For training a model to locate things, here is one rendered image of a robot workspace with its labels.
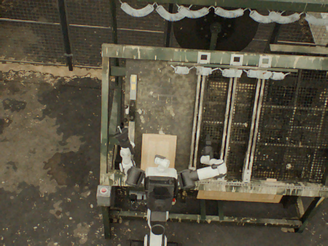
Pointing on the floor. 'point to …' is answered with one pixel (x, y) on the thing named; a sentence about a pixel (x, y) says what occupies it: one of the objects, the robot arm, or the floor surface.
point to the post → (106, 222)
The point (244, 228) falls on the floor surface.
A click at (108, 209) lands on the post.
